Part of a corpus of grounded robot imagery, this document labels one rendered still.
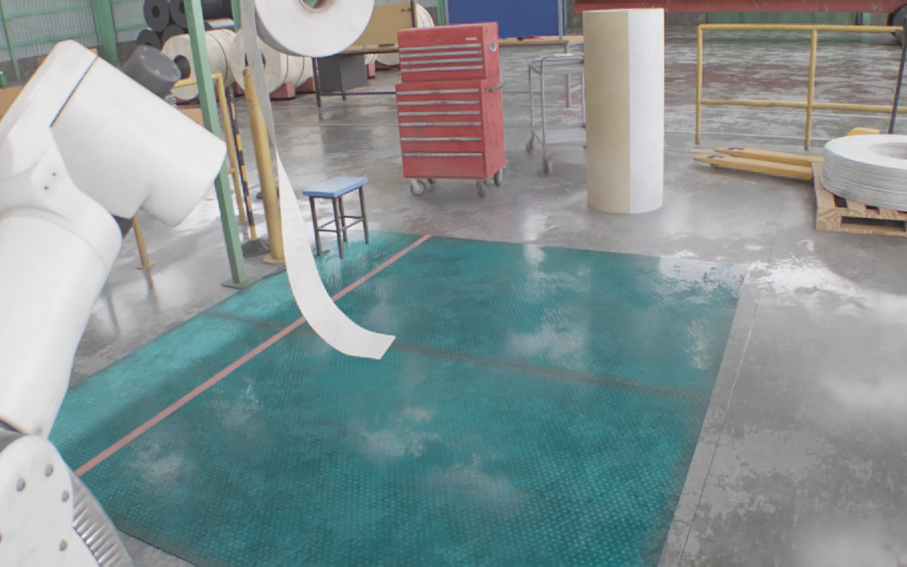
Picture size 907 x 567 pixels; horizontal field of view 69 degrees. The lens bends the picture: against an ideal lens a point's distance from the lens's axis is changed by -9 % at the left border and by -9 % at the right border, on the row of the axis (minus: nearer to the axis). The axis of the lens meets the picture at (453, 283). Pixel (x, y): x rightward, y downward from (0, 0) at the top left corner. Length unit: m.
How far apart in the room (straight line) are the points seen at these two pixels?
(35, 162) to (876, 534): 2.18
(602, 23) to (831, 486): 3.18
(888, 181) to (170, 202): 4.51
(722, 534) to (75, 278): 1.97
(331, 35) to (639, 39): 3.86
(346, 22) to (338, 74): 9.90
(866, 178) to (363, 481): 3.54
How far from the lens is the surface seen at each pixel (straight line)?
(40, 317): 0.36
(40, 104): 0.42
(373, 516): 2.23
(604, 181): 4.83
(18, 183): 0.40
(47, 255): 0.38
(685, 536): 2.15
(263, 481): 2.47
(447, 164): 5.27
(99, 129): 0.44
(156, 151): 0.45
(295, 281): 0.89
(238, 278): 4.18
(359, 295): 3.76
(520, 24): 9.24
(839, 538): 2.24
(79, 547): 0.96
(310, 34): 0.89
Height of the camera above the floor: 1.43
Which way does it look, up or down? 22 degrees down
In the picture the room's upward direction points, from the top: 5 degrees counter-clockwise
